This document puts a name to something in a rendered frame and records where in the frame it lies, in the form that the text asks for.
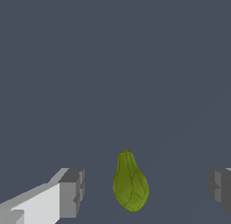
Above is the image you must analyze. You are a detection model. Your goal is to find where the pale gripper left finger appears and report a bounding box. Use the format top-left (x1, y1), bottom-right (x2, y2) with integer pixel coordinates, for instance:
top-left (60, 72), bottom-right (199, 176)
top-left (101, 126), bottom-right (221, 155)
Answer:
top-left (0, 167), bottom-right (86, 224)

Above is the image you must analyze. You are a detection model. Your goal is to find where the green pear-shaped fruit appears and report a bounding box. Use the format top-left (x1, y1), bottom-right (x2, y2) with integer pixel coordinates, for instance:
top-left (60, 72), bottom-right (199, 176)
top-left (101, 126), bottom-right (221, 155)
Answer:
top-left (112, 148), bottom-right (150, 212)

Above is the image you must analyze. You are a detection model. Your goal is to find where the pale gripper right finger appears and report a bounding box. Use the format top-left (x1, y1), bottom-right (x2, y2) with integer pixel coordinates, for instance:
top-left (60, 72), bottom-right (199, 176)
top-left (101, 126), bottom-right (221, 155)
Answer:
top-left (207, 167), bottom-right (231, 216)

